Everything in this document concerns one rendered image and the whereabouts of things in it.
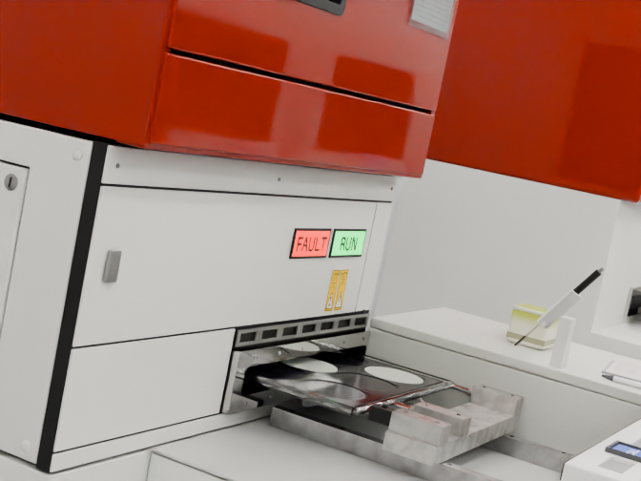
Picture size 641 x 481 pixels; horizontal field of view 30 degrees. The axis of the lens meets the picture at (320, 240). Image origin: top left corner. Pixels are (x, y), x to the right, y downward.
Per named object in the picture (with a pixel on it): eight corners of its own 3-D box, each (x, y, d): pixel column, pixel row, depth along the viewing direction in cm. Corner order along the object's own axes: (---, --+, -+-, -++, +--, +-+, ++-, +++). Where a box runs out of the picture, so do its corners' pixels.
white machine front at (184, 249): (35, 468, 144) (93, 140, 140) (341, 390, 216) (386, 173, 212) (54, 475, 143) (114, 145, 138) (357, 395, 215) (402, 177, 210)
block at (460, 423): (410, 422, 178) (414, 403, 178) (419, 419, 181) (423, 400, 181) (459, 438, 174) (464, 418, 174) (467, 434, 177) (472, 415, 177)
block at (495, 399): (468, 402, 199) (472, 385, 199) (476, 399, 202) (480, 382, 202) (513, 415, 196) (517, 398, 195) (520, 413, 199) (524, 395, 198)
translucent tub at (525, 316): (504, 341, 215) (511, 303, 215) (516, 337, 222) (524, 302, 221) (543, 351, 212) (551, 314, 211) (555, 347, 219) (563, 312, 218)
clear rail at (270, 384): (148, 349, 187) (150, 341, 186) (154, 348, 188) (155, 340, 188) (357, 419, 170) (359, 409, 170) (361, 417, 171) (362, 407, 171)
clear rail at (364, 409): (348, 416, 170) (350, 407, 170) (446, 386, 204) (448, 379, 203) (357, 419, 170) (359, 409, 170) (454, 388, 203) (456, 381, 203)
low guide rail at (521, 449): (347, 403, 207) (351, 386, 207) (352, 402, 209) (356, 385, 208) (630, 495, 184) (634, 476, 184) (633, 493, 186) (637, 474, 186)
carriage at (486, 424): (381, 449, 170) (385, 430, 170) (472, 416, 203) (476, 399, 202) (432, 467, 167) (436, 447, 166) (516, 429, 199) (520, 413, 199)
